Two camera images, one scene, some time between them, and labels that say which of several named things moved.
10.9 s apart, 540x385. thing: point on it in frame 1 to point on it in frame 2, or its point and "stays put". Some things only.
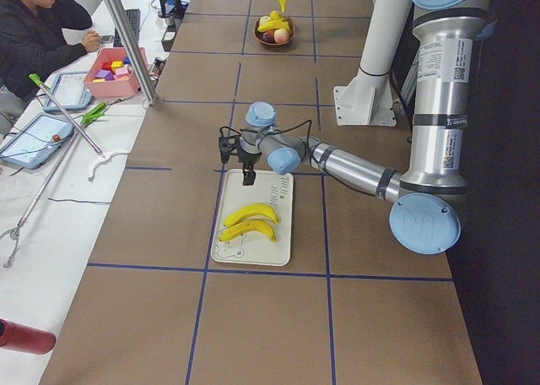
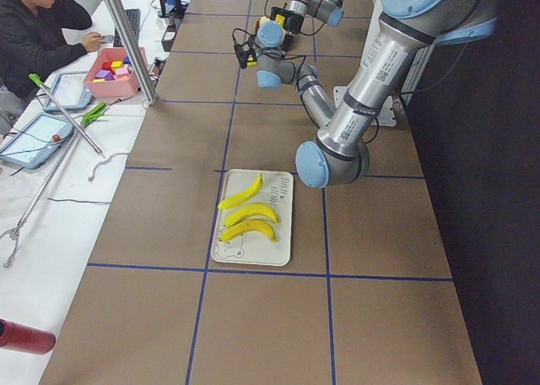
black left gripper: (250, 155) to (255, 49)
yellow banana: (250, 226) stays put
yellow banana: (257, 208) stays put
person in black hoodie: (40, 28) stays put
